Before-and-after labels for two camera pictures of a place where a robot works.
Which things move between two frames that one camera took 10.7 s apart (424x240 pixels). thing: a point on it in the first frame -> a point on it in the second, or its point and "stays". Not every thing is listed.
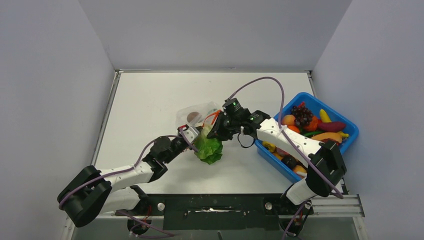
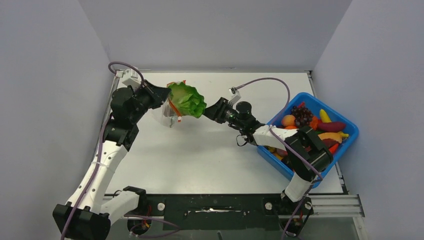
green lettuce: [209, 150] -> [187, 100]
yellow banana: [324, 116] stays
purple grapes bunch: [303, 116] stays
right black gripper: [217, 132] -> [217, 111]
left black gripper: [189, 147] -> [158, 94]
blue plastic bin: [310, 116] stays
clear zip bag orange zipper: [204, 114] -> [181, 101]
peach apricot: [289, 120] stays
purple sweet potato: [331, 126] stays
